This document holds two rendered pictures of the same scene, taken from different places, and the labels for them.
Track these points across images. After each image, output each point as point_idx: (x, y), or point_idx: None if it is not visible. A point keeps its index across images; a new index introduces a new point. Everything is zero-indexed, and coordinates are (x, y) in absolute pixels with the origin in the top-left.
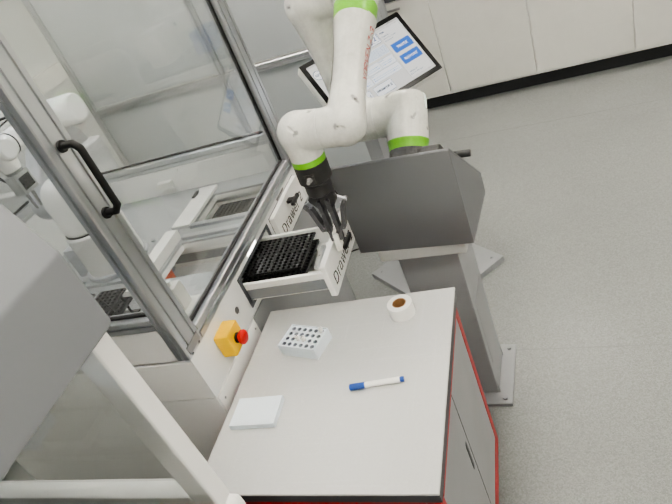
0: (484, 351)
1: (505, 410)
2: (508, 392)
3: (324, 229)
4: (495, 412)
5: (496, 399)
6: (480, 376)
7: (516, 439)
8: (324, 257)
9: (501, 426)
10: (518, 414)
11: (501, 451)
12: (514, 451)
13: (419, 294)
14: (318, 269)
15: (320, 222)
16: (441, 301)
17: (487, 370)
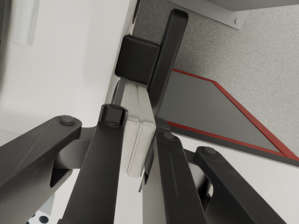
0: (254, 8)
1: (230, 32)
2: (242, 14)
3: (68, 177)
4: (221, 31)
5: (228, 19)
6: (228, 6)
7: (227, 66)
8: (65, 195)
9: (220, 48)
10: (239, 41)
11: (210, 73)
12: (220, 77)
13: (267, 169)
14: (31, 47)
15: (38, 201)
16: (296, 205)
17: (240, 9)
